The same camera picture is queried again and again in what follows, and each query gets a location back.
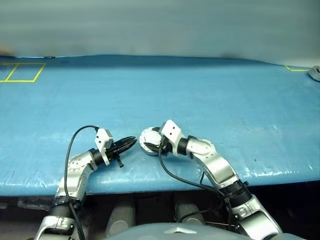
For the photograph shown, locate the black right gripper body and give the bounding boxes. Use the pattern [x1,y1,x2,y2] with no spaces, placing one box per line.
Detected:
[157,134,173,156]

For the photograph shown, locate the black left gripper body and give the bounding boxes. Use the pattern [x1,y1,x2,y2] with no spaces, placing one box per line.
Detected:
[108,140,125,170]

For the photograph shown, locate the white round disc object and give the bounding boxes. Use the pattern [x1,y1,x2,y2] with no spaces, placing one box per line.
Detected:
[139,126,163,151]

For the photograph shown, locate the blue table cover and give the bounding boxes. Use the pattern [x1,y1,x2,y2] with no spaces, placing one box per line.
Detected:
[0,54,320,197]

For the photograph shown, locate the grey rounded cylinder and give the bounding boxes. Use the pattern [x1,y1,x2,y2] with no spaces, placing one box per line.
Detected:
[106,199,137,237]
[174,202,206,225]

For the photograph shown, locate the grey robot torso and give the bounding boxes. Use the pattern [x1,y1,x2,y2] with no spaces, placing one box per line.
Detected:
[102,221,283,240]

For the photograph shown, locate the clear plastic bag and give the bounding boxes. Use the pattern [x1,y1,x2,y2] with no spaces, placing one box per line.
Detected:
[17,196,57,212]

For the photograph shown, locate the grey object at table edge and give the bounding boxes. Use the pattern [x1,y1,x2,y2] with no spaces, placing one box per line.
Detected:
[307,65,320,82]

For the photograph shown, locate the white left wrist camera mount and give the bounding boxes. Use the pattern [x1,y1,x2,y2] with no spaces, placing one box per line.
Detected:
[94,127,116,166]

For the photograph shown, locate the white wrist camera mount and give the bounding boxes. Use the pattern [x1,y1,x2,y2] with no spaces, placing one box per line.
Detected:
[159,119,185,157]
[94,127,116,166]

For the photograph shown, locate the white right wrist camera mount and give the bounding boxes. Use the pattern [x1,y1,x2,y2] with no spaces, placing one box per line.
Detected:
[159,119,185,157]

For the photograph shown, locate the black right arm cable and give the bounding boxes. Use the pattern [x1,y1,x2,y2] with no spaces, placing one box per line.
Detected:
[158,149,235,228]

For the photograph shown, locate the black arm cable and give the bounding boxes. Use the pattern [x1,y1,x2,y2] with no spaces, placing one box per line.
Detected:
[63,124,100,240]
[158,149,235,228]

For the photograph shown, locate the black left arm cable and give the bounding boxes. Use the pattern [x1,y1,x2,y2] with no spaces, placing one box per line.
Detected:
[63,124,100,240]

